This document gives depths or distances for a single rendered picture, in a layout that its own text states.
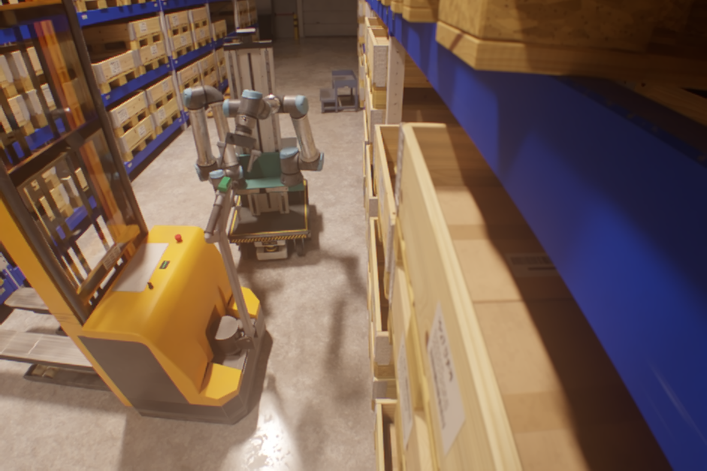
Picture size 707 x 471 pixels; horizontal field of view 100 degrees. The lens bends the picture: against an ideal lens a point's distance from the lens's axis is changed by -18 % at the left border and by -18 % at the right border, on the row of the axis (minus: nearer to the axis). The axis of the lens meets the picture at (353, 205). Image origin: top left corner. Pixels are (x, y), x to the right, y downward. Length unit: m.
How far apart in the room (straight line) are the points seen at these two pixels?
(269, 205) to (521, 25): 3.05
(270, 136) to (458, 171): 2.23
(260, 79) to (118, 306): 1.80
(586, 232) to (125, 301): 1.88
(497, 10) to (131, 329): 1.75
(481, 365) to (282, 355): 2.29
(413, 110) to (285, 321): 1.74
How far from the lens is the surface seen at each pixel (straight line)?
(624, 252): 0.25
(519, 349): 0.53
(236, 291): 1.92
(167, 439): 2.51
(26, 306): 3.23
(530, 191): 0.35
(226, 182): 1.53
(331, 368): 2.49
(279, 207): 3.25
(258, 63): 2.77
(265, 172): 2.98
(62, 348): 2.75
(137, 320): 1.84
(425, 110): 2.00
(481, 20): 0.29
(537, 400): 0.50
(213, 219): 1.48
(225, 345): 2.24
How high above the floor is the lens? 2.14
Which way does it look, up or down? 34 degrees down
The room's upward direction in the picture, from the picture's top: straight up
